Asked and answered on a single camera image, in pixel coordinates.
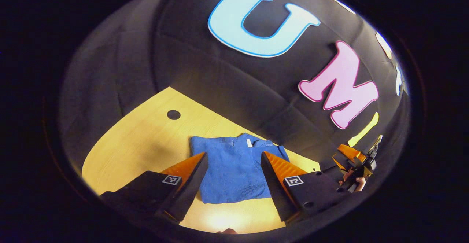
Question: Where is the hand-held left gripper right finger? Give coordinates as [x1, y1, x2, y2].
[261, 151, 348, 222]

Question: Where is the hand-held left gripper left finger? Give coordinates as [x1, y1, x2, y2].
[100, 152, 208, 224]

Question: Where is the blue corduroy shirt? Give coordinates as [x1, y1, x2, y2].
[190, 133, 291, 204]

